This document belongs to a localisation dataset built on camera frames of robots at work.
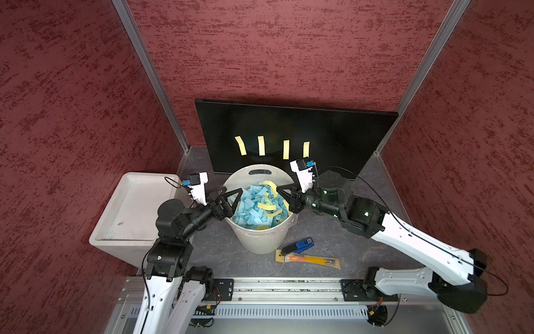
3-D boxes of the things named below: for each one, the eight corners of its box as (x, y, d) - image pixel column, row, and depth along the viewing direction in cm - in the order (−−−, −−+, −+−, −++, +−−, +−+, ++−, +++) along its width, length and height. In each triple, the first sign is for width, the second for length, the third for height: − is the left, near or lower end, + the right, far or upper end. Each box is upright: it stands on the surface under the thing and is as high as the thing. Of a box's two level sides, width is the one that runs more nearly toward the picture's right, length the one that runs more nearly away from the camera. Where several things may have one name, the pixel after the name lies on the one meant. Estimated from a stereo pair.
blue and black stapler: (283, 258, 83) (283, 255, 81) (280, 251, 85) (280, 248, 82) (313, 246, 86) (315, 243, 84) (310, 240, 88) (312, 237, 85)
